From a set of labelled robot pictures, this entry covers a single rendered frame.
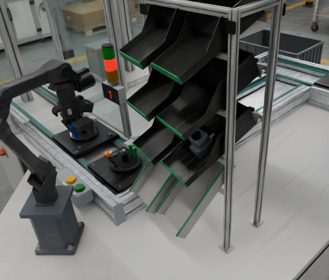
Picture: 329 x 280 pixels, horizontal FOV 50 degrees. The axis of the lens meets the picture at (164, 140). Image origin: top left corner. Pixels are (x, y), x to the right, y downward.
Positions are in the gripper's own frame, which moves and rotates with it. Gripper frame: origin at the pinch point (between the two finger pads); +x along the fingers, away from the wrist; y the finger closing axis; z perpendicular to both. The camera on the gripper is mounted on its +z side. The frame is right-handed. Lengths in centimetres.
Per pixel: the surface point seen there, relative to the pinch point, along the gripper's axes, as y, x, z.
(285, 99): -9, 32, 116
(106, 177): 3.3, 28.6, 8.7
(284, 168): -37, 41, 74
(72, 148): 32.9, 28.7, 9.2
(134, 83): 87, 39, 84
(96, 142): 29.0, 28.9, 19.7
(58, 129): 64, 34, 16
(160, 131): -19.6, 2.7, 21.1
